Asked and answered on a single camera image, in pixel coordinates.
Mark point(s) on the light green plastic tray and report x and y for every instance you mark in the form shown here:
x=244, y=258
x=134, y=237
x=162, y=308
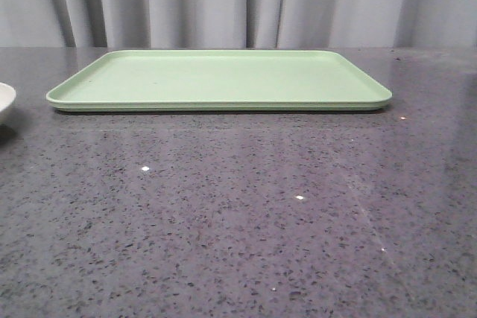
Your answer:
x=214, y=80

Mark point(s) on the grey pleated curtain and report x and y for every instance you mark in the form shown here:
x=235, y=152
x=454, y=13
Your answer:
x=238, y=23

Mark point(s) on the white round plate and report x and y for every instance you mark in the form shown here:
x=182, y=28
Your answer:
x=7, y=99

